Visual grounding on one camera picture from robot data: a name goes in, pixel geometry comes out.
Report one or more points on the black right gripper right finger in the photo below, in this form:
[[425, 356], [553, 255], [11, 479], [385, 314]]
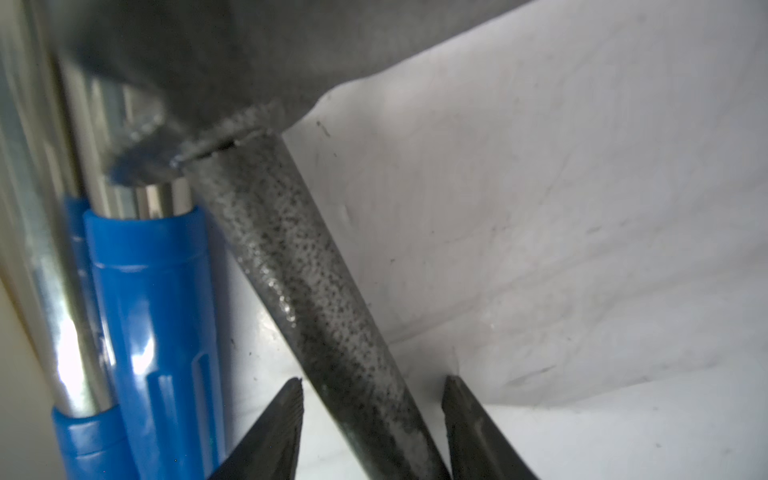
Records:
[[478, 449]]

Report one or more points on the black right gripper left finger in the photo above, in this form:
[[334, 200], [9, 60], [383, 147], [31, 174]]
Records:
[[270, 448]]

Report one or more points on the grey speckled hoe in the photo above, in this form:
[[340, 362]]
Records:
[[232, 76]]

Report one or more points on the cream plastic storage box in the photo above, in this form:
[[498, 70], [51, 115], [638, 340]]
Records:
[[28, 446]]

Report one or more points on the chrome hoe blue handle right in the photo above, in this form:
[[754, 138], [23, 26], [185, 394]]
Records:
[[149, 254]]

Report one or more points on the chrome hoe blue handle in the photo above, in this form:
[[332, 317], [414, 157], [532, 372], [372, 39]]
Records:
[[149, 254], [44, 254]]

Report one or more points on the chrome hoe blue handle left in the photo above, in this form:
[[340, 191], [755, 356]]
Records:
[[44, 254]]

